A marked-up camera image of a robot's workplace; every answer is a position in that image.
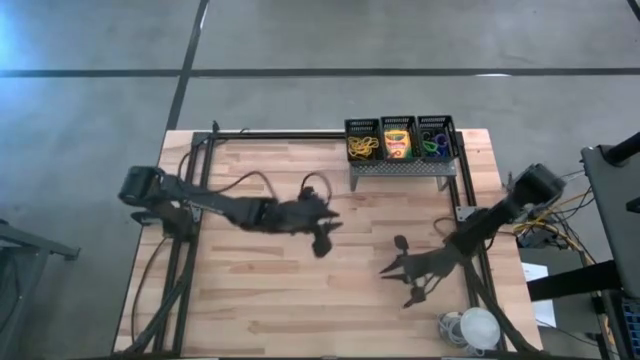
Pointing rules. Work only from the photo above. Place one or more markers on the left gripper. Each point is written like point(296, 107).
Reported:
point(292, 217)

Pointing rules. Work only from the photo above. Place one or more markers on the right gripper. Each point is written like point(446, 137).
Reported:
point(432, 262)

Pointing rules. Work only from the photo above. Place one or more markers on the yellow rubber bands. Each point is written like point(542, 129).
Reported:
point(363, 147)

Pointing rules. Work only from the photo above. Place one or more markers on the black plastic mesh basket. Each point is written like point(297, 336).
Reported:
point(452, 137)
point(348, 130)
point(382, 125)

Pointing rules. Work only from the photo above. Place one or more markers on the yellow Crayola crayon box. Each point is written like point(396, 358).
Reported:
point(397, 145)

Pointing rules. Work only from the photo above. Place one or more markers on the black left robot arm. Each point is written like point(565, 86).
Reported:
point(210, 202)

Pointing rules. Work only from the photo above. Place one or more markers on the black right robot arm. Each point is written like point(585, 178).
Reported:
point(500, 212)

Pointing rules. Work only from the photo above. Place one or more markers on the grey perforated metal shelf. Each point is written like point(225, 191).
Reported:
point(400, 167)

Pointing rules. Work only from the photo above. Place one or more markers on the white dome lamp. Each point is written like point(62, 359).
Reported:
point(480, 328)

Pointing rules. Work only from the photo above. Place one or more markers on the white paper sheet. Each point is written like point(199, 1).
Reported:
point(535, 272)

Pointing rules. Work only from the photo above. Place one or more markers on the black flat bar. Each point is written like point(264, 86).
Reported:
point(575, 280)

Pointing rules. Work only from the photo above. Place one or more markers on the grey metal cart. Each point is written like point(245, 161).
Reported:
point(615, 215)

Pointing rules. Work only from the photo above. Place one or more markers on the backlit keyboard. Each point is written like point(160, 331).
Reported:
point(631, 325)

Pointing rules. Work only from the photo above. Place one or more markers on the black pole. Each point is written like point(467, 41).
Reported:
point(622, 150)

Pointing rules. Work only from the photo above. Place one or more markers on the grey metal stand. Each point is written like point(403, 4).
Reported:
point(35, 240)

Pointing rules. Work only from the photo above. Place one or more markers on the grey mounting bracket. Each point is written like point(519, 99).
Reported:
point(465, 214)

